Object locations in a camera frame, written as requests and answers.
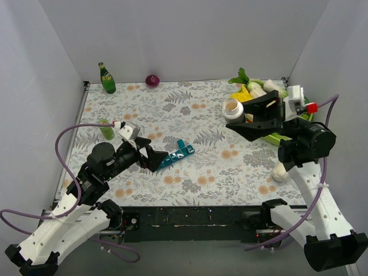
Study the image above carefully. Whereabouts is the white pill bottle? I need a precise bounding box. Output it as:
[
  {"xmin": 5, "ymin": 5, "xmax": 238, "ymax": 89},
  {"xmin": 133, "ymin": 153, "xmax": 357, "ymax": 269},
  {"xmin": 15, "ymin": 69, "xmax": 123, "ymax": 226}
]
[{"xmin": 222, "ymin": 98, "xmax": 246, "ymax": 123}]

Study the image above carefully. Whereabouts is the teal pill organizer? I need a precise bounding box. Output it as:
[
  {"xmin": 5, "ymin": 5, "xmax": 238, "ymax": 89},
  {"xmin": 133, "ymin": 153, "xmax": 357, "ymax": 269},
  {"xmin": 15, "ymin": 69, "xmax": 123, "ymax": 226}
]
[{"xmin": 159, "ymin": 139, "xmax": 195, "ymax": 169}]

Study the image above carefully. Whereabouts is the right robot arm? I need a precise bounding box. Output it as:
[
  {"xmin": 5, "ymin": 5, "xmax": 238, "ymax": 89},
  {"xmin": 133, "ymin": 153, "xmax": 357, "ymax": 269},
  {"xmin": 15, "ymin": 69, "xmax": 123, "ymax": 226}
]
[{"xmin": 227, "ymin": 86, "xmax": 367, "ymax": 271}]

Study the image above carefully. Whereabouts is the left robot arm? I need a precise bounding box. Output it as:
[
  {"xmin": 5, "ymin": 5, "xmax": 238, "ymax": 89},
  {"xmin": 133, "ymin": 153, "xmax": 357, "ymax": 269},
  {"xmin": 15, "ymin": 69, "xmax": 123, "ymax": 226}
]
[{"xmin": 5, "ymin": 137, "xmax": 168, "ymax": 275}]

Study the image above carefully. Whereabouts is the green basket tray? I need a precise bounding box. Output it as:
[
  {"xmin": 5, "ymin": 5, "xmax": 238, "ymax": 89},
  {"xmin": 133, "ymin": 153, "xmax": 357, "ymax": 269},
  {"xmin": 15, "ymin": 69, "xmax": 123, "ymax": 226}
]
[{"xmin": 262, "ymin": 133, "xmax": 290, "ymax": 147}]

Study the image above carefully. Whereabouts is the bok choy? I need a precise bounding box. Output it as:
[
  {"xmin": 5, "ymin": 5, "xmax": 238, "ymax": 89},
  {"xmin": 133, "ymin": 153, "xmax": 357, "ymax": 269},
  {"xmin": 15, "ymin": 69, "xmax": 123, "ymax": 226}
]
[{"xmin": 263, "ymin": 79, "xmax": 288, "ymax": 98}]

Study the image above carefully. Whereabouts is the yellow napa cabbage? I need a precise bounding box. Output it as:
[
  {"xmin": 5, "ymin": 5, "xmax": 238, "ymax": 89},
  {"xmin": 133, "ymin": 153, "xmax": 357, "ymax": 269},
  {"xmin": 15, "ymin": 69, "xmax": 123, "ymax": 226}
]
[{"xmin": 230, "ymin": 85, "xmax": 253, "ymax": 102}]

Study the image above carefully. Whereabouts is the green can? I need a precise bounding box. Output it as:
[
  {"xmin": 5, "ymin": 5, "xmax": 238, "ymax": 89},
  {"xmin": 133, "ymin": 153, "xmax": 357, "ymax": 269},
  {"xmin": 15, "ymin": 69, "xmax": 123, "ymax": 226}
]
[{"xmin": 99, "ymin": 119, "xmax": 114, "ymax": 140}]

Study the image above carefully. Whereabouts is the parsley leaf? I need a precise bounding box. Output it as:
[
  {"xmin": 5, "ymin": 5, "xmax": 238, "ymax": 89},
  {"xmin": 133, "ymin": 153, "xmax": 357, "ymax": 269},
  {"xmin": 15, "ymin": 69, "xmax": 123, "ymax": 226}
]
[{"xmin": 228, "ymin": 67, "xmax": 250, "ymax": 85}]

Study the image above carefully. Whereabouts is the floral table mat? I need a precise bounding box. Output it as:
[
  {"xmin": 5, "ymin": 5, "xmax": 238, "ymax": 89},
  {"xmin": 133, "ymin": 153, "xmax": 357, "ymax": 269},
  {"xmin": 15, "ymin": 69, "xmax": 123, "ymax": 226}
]
[{"xmin": 58, "ymin": 80, "xmax": 304, "ymax": 206}]

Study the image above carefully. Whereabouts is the purple onion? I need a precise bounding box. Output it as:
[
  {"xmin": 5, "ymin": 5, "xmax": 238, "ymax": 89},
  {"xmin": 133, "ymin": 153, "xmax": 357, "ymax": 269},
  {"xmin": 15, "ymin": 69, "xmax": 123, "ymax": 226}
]
[{"xmin": 145, "ymin": 75, "xmax": 160, "ymax": 87}]

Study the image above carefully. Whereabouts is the green glass bottle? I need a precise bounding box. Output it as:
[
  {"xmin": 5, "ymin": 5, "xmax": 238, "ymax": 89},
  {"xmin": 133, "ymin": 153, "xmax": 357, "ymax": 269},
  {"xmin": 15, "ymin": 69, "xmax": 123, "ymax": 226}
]
[{"xmin": 98, "ymin": 62, "xmax": 116, "ymax": 94}]

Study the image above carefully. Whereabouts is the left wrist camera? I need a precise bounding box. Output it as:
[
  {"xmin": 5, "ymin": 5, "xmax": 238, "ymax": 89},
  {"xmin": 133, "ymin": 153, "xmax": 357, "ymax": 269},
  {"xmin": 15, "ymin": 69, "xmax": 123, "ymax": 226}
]
[{"xmin": 118, "ymin": 122, "xmax": 140, "ymax": 142}]

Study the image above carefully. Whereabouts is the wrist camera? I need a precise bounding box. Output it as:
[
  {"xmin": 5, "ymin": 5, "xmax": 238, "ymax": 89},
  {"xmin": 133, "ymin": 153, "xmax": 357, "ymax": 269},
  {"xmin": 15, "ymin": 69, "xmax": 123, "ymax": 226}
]
[
  {"xmin": 287, "ymin": 85, "xmax": 305, "ymax": 114},
  {"xmin": 118, "ymin": 122, "xmax": 140, "ymax": 142}
]

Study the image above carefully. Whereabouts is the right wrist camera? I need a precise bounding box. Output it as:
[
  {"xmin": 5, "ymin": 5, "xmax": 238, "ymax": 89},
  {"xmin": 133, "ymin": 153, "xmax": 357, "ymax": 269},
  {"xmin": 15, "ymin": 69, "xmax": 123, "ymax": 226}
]
[{"xmin": 287, "ymin": 85, "xmax": 305, "ymax": 114}]

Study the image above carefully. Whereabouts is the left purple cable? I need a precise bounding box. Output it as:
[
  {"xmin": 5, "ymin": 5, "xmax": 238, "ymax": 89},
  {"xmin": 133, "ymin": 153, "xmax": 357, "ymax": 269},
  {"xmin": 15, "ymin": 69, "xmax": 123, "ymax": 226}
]
[{"xmin": 0, "ymin": 121, "xmax": 141, "ymax": 263}]

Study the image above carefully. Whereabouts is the purple cable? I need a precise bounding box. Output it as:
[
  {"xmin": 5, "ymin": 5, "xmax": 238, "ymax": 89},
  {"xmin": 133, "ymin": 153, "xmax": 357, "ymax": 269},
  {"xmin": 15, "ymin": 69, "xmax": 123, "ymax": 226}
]
[
  {"xmin": 0, "ymin": 121, "xmax": 141, "ymax": 263},
  {"xmin": 244, "ymin": 93, "xmax": 340, "ymax": 252}
]

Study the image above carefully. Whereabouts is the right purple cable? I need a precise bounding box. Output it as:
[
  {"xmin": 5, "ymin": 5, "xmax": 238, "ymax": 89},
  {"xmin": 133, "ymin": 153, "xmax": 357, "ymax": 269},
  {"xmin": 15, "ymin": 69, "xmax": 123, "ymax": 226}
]
[{"xmin": 244, "ymin": 93, "xmax": 340, "ymax": 252}]

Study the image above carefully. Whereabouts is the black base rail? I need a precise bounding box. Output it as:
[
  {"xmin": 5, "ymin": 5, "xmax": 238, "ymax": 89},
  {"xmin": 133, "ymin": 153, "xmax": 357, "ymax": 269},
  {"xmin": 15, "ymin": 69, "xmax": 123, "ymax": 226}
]
[{"xmin": 89, "ymin": 198, "xmax": 294, "ymax": 243}]

